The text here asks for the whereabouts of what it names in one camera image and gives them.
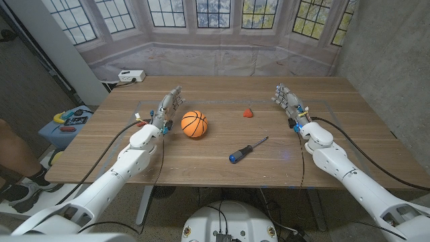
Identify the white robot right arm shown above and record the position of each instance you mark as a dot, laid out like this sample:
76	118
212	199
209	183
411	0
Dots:
352	174

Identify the blue stool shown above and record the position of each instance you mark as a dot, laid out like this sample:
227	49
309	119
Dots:
57	136

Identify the yellow banana toy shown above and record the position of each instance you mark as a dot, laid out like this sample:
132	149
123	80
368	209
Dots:
57	118

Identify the grey table leg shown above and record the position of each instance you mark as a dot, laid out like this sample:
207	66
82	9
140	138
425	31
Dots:
316	210
144	205

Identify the teal small item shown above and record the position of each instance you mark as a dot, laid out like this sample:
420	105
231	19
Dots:
68	115

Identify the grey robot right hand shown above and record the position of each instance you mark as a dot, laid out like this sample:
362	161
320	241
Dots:
291	102

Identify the printed window backdrop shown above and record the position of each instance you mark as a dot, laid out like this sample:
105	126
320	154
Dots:
201	57

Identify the small red foam toy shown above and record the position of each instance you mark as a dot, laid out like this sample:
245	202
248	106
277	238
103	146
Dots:
248	113

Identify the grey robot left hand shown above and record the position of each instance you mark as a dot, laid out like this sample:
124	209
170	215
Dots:
164	109

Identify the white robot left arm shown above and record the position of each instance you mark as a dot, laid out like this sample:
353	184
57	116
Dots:
111	181

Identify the person in grey shorts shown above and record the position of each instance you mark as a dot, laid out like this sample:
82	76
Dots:
16	151

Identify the small red flat item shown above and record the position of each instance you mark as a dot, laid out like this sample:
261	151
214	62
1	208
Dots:
68	129

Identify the orange toy basketball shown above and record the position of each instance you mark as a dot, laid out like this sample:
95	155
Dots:
194	124

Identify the white power strip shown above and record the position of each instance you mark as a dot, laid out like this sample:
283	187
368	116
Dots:
131	75

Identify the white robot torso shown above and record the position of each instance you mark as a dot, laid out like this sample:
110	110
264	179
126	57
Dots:
231	218

